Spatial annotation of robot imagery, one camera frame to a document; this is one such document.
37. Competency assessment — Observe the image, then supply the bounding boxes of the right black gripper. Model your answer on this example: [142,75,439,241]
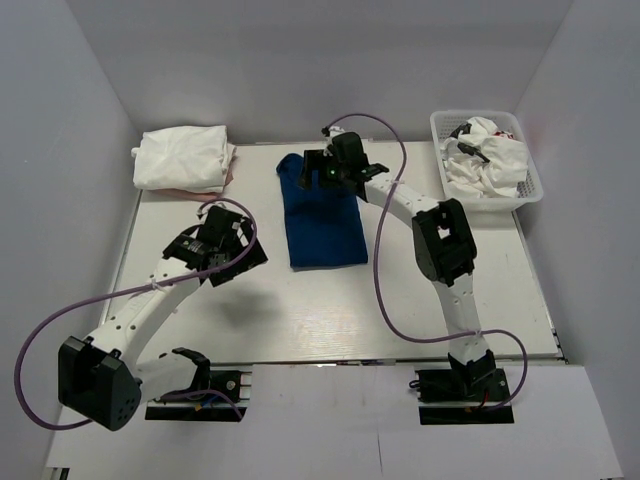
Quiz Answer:
[298,149,350,190]

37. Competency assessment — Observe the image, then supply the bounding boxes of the white t-shirt red print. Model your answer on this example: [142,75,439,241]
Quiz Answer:
[440,116,529,199]

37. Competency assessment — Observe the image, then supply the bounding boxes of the white t-shirt black print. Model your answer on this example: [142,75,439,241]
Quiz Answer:
[440,120,490,164]

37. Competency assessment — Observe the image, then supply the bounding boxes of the white plastic basket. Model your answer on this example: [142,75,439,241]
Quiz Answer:
[430,110,543,213]

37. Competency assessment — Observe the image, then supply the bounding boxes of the blue mickey t-shirt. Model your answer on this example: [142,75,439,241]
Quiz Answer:
[276,153,369,270]

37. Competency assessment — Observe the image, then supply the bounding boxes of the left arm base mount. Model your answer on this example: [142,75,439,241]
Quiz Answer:
[145,348,252,423]

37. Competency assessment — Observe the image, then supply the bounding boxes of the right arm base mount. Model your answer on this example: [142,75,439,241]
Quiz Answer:
[408,368,514,426]

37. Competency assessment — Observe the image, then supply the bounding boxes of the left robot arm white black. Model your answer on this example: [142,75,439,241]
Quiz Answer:
[58,206,268,431]

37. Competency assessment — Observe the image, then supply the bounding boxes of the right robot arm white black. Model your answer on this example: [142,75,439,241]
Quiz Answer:
[299,127,496,399]

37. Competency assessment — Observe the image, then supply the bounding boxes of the folded white t-shirt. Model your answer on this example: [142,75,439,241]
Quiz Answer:
[131,125,236,194]

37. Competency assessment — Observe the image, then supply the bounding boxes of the folded pink t-shirt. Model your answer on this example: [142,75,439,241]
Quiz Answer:
[138,160,233,202]

